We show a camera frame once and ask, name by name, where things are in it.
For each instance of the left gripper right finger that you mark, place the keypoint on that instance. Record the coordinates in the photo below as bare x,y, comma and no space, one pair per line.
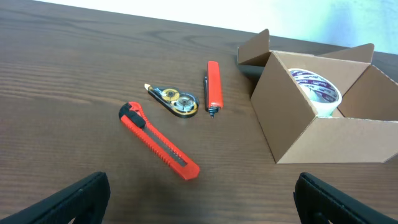
318,202

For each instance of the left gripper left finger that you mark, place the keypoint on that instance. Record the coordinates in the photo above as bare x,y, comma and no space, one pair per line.
83,202

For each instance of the correction tape dispenser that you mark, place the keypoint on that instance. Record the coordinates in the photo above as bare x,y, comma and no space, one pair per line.
179,103

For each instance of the red marker pen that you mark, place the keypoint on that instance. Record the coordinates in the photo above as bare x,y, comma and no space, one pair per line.
213,88

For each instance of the open cardboard box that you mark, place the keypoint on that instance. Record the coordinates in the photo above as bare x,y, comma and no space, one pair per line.
363,128

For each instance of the red utility knife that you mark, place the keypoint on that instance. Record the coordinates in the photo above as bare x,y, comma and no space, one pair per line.
132,116

